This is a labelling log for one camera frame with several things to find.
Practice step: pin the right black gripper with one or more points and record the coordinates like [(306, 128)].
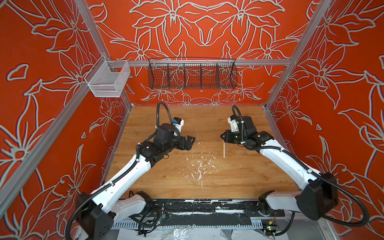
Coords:
[(227, 138)]

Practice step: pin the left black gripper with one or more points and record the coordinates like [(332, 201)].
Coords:
[(182, 146)]

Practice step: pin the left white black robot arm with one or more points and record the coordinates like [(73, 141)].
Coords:
[(97, 212)]

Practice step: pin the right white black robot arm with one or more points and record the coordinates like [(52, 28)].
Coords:
[(318, 192)]

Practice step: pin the clear plastic bin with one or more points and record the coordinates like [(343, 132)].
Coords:
[(107, 79)]

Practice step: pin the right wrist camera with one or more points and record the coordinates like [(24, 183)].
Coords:
[(232, 120)]

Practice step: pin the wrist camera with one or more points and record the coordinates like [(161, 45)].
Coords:
[(178, 123), (232, 120)]

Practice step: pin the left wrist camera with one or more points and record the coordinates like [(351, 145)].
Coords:
[(178, 123)]

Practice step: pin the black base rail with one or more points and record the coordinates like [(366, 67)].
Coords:
[(248, 207)]

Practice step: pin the black wire basket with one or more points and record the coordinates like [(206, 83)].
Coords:
[(192, 74)]

